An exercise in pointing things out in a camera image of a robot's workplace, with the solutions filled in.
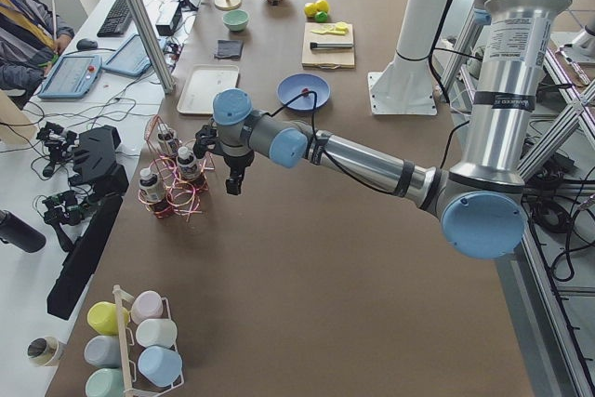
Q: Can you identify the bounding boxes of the blue teach pendant left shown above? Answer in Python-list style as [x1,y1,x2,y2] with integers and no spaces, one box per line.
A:
[37,55,102,99]

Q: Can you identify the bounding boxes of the yellow cup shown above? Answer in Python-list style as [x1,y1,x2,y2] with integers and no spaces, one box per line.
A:
[86,301,118,336]

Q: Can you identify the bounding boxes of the grey cup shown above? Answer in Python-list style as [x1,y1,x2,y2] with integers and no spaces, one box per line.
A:
[84,335,121,368]

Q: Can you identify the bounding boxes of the dark grey cloth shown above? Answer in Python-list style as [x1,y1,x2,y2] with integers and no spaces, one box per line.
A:
[214,39,244,60]

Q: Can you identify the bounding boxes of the yellow lemon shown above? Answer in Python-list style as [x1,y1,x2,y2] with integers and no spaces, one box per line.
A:
[303,3,318,18]
[314,0,330,13]

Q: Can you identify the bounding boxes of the seated person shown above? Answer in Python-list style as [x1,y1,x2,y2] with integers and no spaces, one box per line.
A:
[1,0,74,93]

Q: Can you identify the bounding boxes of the white cup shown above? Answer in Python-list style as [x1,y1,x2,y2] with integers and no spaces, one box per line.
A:
[136,318,178,349]

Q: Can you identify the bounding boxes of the pink cup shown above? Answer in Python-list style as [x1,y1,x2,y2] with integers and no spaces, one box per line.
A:
[130,290,164,324]

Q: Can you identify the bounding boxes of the black keyboard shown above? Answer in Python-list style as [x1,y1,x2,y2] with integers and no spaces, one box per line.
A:
[97,0,132,37]

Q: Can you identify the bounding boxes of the blue teach pendant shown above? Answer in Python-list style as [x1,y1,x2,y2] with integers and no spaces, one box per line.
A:
[37,55,102,99]
[102,33,152,77]

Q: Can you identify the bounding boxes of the dark bottle front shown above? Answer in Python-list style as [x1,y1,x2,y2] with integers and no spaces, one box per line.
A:
[139,167,166,204]

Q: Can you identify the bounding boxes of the aluminium frame post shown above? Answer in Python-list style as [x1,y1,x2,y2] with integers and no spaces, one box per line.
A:
[126,0,175,94]

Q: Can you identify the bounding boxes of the green lime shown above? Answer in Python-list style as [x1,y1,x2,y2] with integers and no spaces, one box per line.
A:
[314,11,328,23]

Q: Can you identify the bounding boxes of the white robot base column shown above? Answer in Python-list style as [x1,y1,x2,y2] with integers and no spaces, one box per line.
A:
[368,0,450,115]

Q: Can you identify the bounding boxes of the blue cup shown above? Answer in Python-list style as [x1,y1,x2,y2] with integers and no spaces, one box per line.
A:
[138,346,182,388]

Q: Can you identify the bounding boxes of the blue plate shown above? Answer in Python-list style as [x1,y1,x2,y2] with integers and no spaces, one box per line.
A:
[277,73,331,112]

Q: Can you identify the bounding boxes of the green bowl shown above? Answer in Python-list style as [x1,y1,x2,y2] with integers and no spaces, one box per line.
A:
[222,9,250,33]

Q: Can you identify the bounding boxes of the dark bottle rear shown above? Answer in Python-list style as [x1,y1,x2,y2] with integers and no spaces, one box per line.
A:
[157,123,179,157]

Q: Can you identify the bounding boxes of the copper wire bottle rack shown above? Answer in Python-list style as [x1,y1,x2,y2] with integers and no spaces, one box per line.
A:
[137,114,215,219]

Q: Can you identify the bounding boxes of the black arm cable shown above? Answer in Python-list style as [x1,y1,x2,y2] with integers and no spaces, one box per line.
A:
[268,89,422,196]

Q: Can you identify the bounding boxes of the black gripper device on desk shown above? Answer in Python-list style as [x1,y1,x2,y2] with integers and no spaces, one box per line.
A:
[36,122,78,179]

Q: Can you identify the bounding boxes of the blue teach pendant right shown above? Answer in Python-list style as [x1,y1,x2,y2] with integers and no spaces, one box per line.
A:
[102,33,152,77]

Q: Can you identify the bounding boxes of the dark bottle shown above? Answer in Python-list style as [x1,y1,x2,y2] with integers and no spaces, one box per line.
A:
[157,123,179,157]
[139,167,166,204]
[177,146,200,180]

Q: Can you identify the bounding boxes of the lemon slices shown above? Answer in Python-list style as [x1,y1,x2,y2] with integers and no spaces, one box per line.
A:
[311,22,350,35]

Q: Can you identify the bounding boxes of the wooden cutting board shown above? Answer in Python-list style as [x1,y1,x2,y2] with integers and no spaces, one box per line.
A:
[301,22,355,70]

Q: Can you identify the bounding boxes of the black computer mouse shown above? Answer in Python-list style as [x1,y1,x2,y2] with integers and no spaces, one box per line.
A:
[76,38,99,51]

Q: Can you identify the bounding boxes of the white cup rack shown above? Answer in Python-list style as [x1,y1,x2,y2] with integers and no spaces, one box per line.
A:
[112,285,185,397]

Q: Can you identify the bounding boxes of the black water bottle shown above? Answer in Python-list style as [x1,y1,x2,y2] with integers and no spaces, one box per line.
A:
[1,210,46,253]

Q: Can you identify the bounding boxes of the black handled knife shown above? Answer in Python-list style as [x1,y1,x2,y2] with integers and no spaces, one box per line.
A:
[310,42,354,51]

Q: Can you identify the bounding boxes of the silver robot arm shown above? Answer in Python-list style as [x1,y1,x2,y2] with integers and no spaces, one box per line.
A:
[193,0,572,258]

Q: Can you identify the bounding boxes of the dark bottle middle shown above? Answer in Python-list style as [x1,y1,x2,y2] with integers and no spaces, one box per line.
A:
[177,146,200,180]

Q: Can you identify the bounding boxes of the black box on desk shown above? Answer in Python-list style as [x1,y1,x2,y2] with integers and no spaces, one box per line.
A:
[155,2,182,36]

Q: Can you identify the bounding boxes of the beige tray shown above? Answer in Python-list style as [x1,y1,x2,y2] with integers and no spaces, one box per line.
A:
[177,64,240,115]

